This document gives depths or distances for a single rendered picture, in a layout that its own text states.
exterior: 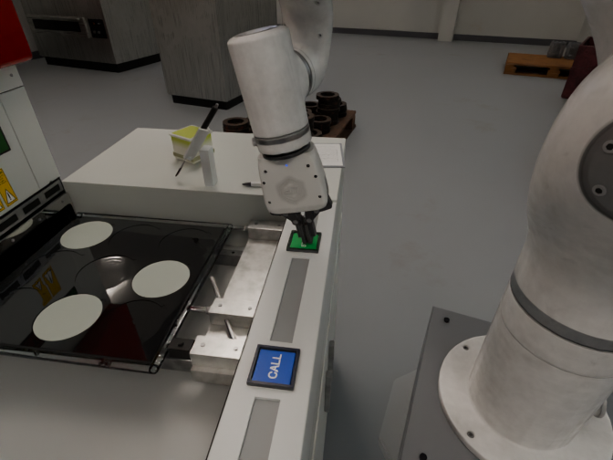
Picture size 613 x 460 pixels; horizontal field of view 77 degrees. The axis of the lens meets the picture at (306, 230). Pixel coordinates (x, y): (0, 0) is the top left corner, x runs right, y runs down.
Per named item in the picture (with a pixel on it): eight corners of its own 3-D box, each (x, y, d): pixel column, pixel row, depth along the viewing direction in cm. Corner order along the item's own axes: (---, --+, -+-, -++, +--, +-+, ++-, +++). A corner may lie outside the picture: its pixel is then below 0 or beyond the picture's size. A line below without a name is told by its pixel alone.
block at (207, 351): (192, 365, 57) (188, 352, 55) (200, 347, 59) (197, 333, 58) (244, 371, 56) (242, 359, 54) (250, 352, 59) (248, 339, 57)
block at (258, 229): (248, 238, 83) (247, 226, 81) (252, 229, 86) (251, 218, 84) (285, 241, 82) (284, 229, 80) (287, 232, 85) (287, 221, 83)
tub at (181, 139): (173, 159, 97) (167, 132, 93) (195, 149, 102) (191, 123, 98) (193, 166, 93) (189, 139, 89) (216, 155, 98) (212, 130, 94)
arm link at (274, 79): (276, 116, 62) (242, 138, 56) (254, 26, 55) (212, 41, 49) (321, 114, 58) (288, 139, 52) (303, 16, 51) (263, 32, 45)
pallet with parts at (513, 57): (594, 69, 608) (605, 42, 586) (607, 83, 537) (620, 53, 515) (503, 62, 650) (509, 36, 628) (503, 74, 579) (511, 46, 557)
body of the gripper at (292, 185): (245, 155, 56) (265, 220, 62) (314, 145, 54) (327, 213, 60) (258, 137, 62) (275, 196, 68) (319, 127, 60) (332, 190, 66)
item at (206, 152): (188, 186, 85) (176, 127, 77) (194, 178, 88) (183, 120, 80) (214, 188, 84) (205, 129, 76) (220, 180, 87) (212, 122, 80)
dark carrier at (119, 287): (-60, 338, 59) (-62, 335, 59) (78, 217, 87) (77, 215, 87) (150, 364, 55) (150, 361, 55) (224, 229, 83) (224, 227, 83)
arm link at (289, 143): (244, 142, 54) (250, 162, 56) (304, 133, 52) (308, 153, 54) (258, 123, 61) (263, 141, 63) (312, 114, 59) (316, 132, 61)
